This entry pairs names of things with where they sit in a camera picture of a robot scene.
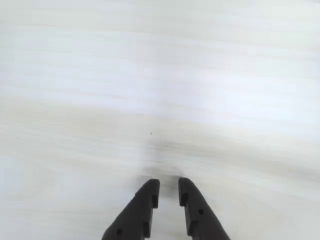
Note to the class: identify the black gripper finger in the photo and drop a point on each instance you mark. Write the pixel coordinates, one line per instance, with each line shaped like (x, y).
(136, 212)
(200, 212)

